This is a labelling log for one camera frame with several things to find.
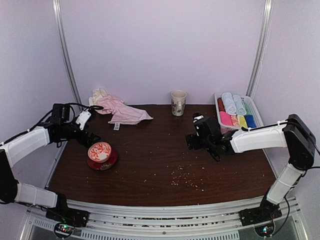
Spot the red white patterned bowl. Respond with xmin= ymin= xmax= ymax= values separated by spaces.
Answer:
xmin=87 ymin=142 xmax=112 ymax=163

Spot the pink towel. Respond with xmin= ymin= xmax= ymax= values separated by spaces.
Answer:
xmin=94 ymin=94 xmax=153 ymax=125
xmin=219 ymin=111 xmax=233 ymax=126

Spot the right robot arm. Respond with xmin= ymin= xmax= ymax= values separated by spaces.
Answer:
xmin=185 ymin=112 xmax=320 ymax=221

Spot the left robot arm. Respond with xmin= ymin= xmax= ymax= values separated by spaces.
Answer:
xmin=0 ymin=102 xmax=103 ymax=222

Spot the pink rolled towel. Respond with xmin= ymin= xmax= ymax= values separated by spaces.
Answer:
xmin=219 ymin=111 xmax=233 ymax=126

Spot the orange patterned rolled towel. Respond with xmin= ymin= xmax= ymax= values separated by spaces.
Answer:
xmin=230 ymin=115 xmax=240 ymax=127

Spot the dark red rolled towel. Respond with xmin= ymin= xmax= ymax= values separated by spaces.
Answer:
xmin=217 ymin=97 xmax=226 ymax=112

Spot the light blue rolled towel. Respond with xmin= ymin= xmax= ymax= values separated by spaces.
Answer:
xmin=221 ymin=92 xmax=237 ymax=115

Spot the yellow rolled towel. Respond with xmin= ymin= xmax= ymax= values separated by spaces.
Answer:
xmin=237 ymin=115 xmax=248 ymax=128

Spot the pale blue rolled towel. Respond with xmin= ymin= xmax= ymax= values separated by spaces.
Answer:
xmin=232 ymin=94 xmax=247 ymax=116

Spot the cream crumpled towel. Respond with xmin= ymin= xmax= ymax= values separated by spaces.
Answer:
xmin=88 ymin=87 xmax=108 ymax=106

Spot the green rolled towel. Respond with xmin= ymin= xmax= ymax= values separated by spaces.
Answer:
xmin=244 ymin=103 xmax=252 ymax=116

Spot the floral ceramic mug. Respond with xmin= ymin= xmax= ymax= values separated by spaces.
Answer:
xmin=170 ymin=90 xmax=187 ymax=117

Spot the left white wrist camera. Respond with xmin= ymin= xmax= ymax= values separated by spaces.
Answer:
xmin=75 ymin=109 xmax=92 ymax=131

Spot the right aluminium frame post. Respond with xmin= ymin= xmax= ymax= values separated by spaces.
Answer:
xmin=246 ymin=0 xmax=273 ymax=98

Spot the aluminium frame post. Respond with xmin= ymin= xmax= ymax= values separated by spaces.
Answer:
xmin=246 ymin=0 xmax=273 ymax=98
xmin=52 ymin=0 xmax=82 ymax=104

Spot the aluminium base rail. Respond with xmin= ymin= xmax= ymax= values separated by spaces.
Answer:
xmin=18 ymin=197 xmax=312 ymax=240

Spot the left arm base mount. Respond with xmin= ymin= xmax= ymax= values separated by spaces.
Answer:
xmin=45 ymin=208 xmax=90 ymax=239

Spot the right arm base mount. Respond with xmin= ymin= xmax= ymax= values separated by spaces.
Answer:
xmin=238 ymin=207 xmax=282 ymax=238

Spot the left aluminium frame post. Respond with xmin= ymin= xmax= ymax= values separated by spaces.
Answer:
xmin=52 ymin=0 xmax=82 ymax=104

